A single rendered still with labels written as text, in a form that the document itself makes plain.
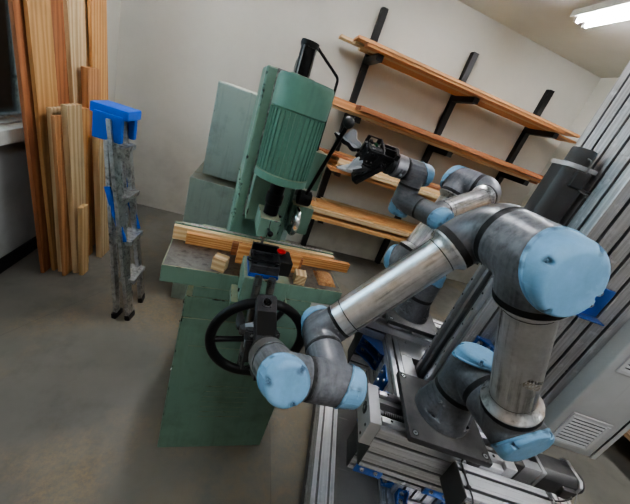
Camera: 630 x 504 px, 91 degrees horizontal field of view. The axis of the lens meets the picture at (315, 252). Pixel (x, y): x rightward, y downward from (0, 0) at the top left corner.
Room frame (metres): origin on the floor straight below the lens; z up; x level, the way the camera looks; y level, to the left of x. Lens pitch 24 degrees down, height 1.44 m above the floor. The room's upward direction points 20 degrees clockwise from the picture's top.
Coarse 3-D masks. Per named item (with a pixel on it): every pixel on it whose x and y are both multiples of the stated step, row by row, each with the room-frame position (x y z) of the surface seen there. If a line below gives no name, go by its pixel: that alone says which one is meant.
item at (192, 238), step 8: (192, 232) 0.94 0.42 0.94; (192, 240) 0.93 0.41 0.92; (200, 240) 0.94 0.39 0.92; (208, 240) 0.95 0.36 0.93; (216, 240) 0.96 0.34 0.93; (224, 240) 0.97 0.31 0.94; (232, 240) 0.99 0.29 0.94; (216, 248) 0.96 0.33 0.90; (224, 248) 0.97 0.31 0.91; (304, 256) 1.08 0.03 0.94; (312, 256) 1.10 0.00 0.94; (304, 264) 1.08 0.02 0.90; (312, 264) 1.09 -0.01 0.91; (320, 264) 1.10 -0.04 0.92; (328, 264) 1.11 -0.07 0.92; (336, 264) 1.13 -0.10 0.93; (344, 264) 1.14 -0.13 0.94; (344, 272) 1.14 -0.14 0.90
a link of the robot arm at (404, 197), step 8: (400, 184) 1.09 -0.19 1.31; (400, 192) 1.08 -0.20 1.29; (408, 192) 1.07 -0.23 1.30; (416, 192) 1.08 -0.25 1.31; (392, 200) 1.09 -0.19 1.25; (400, 200) 1.07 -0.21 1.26; (408, 200) 1.05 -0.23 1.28; (416, 200) 1.04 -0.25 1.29; (392, 208) 1.08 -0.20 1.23; (400, 208) 1.07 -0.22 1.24; (408, 208) 1.04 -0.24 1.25; (400, 216) 1.07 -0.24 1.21
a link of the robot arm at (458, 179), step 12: (456, 168) 1.38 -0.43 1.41; (468, 168) 1.37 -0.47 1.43; (444, 180) 1.38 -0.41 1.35; (456, 180) 1.34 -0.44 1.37; (468, 180) 1.31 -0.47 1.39; (444, 192) 1.34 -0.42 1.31; (456, 192) 1.31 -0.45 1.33; (420, 228) 1.29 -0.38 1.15; (408, 240) 1.28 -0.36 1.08; (420, 240) 1.26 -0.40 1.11; (396, 252) 1.25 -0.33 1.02; (408, 252) 1.23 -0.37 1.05; (384, 264) 1.26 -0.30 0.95
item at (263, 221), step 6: (258, 210) 1.05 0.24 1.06; (258, 216) 1.02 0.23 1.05; (264, 216) 0.98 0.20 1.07; (270, 216) 1.01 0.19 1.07; (276, 216) 1.03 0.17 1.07; (258, 222) 0.99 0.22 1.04; (264, 222) 0.97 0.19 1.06; (270, 222) 0.98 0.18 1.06; (276, 222) 0.98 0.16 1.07; (258, 228) 0.96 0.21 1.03; (264, 228) 0.97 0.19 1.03; (270, 228) 0.98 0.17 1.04; (276, 228) 0.98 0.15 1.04; (258, 234) 0.97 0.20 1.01; (264, 234) 0.97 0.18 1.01; (276, 234) 0.99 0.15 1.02
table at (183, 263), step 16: (176, 240) 0.92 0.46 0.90; (176, 256) 0.83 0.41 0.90; (192, 256) 0.86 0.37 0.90; (208, 256) 0.89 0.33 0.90; (160, 272) 0.76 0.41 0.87; (176, 272) 0.77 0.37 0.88; (192, 272) 0.79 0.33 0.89; (208, 272) 0.81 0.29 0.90; (224, 272) 0.83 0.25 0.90; (224, 288) 0.83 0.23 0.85; (304, 288) 0.93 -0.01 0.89; (320, 288) 0.95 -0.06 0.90; (336, 288) 0.99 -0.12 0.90
